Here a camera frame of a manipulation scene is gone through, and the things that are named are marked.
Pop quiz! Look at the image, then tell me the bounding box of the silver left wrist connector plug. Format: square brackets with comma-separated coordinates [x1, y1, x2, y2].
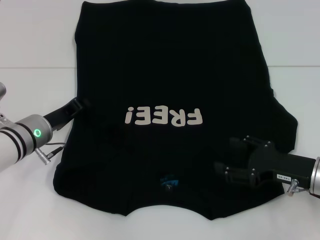
[34, 147, 55, 160]

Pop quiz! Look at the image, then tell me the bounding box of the silver right wrist connector plug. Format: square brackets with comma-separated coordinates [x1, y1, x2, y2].
[285, 179, 300, 198]

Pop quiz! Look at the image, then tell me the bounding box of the thin left wrist cable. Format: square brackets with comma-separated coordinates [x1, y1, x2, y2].
[46, 141, 67, 154]

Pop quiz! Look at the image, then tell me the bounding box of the black shirt with FREE print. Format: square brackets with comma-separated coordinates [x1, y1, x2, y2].
[53, 0, 299, 222]

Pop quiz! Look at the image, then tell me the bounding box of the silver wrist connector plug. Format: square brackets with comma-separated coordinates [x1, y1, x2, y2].
[285, 179, 300, 198]
[34, 147, 55, 160]

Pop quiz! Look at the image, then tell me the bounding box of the thin right wrist cable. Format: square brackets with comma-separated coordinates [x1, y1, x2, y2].
[297, 186, 316, 195]

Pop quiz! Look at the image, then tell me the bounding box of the thin wrist cable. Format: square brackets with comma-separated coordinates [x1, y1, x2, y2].
[297, 186, 316, 195]
[46, 141, 67, 154]

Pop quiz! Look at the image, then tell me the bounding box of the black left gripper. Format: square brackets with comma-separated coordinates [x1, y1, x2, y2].
[41, 98, 92, 133]

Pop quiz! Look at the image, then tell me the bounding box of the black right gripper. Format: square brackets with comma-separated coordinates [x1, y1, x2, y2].
[214, 135, 318, 189]

